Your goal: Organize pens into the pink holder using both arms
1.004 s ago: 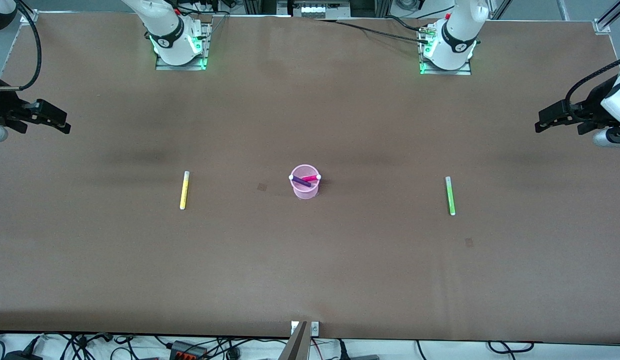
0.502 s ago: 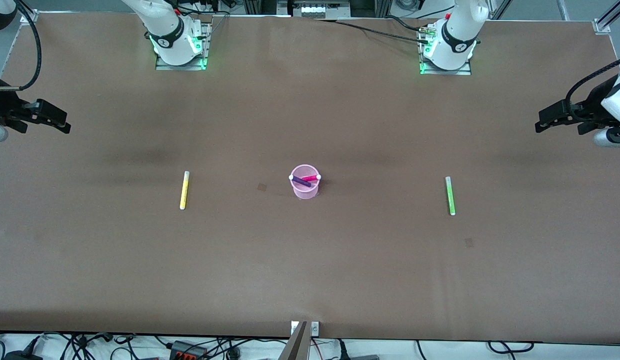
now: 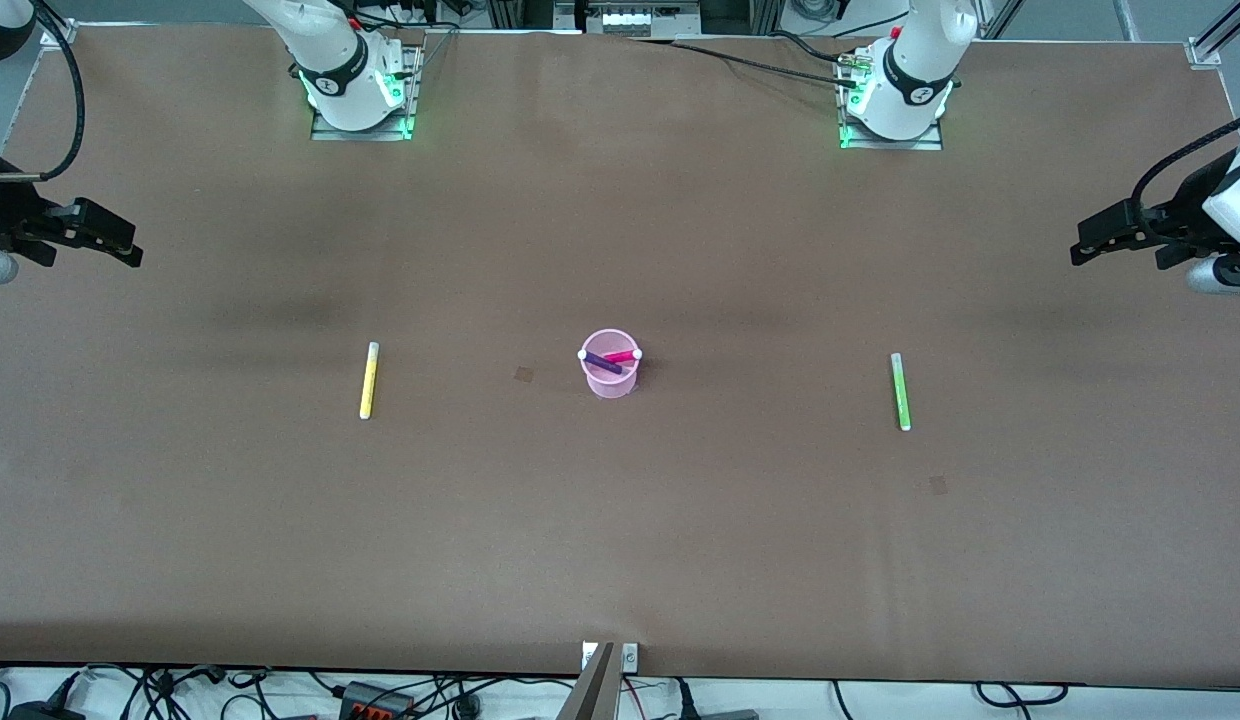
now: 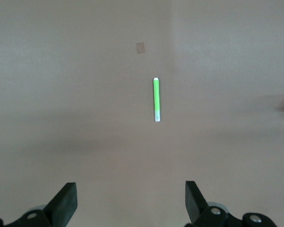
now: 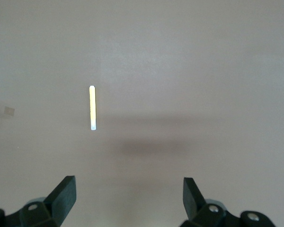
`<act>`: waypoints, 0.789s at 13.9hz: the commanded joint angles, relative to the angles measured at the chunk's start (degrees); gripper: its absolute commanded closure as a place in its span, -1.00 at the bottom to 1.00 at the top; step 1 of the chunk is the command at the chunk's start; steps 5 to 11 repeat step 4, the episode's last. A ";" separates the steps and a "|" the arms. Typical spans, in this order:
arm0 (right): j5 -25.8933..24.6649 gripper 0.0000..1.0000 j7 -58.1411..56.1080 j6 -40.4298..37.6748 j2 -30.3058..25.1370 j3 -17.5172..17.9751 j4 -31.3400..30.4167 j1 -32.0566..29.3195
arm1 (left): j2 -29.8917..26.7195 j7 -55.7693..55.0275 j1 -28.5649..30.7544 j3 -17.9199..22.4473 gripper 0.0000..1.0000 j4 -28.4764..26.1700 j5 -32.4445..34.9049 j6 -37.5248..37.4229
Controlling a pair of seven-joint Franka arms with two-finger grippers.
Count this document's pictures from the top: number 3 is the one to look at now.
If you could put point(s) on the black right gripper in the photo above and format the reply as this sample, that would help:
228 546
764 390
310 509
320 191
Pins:
7 212

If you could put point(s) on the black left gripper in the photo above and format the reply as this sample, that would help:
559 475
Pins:
1183 212

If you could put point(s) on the pink highlighter pen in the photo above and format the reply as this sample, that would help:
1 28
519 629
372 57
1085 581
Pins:
620 356

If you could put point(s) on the purple highlighter pen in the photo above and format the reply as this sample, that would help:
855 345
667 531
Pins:
602 364

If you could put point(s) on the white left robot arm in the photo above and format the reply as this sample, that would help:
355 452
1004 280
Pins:
910 70

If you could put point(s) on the pink pen holder cup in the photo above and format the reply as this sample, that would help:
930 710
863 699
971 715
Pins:
610 385

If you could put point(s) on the green highlighter pen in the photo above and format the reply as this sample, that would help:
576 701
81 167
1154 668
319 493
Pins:
900 392

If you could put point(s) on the yellow highlighter pen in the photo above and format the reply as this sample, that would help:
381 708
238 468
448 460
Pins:
369 380

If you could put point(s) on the black power adapter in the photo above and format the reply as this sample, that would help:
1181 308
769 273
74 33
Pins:
45 712

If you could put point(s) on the metal equipment rack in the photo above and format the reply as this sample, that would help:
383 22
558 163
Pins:
630 18

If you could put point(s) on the black orange power strip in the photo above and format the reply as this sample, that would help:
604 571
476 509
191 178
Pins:
375 705

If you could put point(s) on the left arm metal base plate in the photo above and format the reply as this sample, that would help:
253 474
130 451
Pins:
935 143

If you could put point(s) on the aluminium table corner bracket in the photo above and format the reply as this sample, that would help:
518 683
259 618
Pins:
1205 52
62 38

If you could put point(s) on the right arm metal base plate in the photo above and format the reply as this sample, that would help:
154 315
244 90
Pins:
416 80

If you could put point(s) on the small white bracket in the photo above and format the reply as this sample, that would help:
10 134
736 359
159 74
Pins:
630 657
588 656

